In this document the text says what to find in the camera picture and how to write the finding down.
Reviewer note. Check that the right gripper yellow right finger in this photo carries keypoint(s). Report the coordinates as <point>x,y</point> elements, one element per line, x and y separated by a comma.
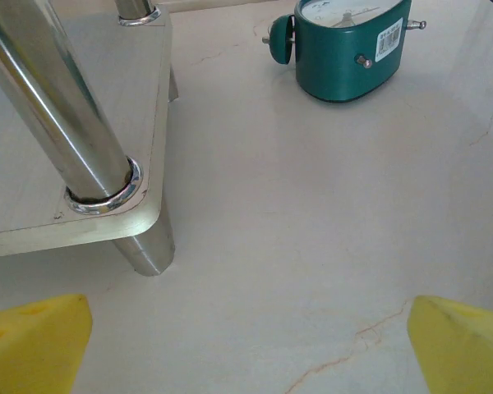
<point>468,353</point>

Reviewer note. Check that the green alarm clock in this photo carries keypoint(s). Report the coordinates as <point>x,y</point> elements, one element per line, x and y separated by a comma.
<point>337,61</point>

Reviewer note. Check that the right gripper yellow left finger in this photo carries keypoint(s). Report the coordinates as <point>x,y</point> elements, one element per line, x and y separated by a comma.
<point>29,349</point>

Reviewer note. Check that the white two-tier shelf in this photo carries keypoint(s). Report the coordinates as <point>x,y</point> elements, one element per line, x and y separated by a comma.
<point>107,102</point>

